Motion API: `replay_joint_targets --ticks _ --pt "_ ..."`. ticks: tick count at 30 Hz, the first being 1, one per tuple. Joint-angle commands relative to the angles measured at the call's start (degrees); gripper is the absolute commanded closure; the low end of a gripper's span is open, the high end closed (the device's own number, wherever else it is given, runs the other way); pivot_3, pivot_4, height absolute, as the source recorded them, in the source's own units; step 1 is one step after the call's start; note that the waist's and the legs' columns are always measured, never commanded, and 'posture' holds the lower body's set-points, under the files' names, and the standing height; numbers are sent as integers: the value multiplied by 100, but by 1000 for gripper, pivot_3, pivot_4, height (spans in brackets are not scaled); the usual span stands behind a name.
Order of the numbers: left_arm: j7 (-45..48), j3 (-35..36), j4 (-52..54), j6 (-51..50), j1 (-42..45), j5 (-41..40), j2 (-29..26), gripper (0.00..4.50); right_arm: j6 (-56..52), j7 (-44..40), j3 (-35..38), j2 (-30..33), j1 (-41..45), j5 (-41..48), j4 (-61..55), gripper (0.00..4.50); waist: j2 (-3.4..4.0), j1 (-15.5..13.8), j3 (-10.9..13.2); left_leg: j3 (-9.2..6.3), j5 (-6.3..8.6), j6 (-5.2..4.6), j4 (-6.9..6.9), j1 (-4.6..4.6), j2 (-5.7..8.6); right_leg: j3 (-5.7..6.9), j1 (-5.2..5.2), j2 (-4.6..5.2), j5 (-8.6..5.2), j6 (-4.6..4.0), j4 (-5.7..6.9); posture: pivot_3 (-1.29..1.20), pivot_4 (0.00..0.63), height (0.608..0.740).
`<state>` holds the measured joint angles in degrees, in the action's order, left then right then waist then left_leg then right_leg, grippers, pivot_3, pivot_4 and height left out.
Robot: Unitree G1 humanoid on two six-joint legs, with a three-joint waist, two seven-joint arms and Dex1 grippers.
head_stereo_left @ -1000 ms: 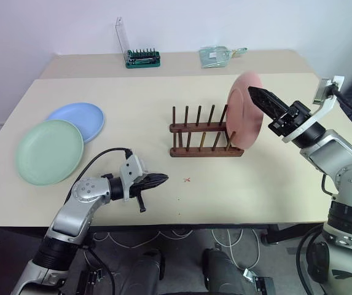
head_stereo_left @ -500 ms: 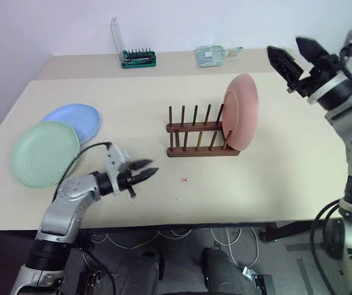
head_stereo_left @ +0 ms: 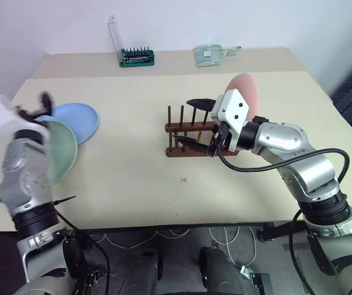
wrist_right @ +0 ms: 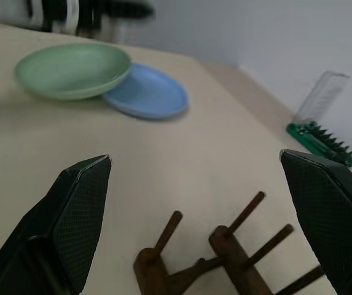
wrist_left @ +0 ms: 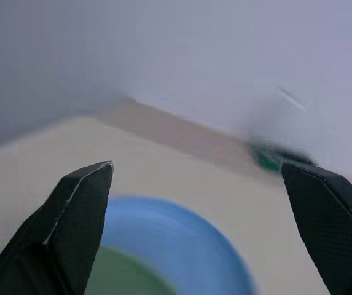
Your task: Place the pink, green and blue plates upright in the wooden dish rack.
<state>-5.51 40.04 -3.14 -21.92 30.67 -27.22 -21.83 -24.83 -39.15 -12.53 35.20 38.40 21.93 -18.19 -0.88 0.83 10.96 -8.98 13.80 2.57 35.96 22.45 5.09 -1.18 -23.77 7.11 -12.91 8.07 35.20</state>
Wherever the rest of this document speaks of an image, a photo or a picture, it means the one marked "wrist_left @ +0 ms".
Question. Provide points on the blue plate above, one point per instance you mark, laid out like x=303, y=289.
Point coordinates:
x=175, y=233

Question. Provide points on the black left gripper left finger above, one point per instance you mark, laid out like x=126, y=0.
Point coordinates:
x=68, y=233

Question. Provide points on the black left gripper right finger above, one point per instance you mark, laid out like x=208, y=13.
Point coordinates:
x=332, y=233

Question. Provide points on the dark green blurred object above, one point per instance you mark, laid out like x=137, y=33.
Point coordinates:
x=271, y=158

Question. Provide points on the green plate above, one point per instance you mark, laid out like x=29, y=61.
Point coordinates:
x=123, y=273

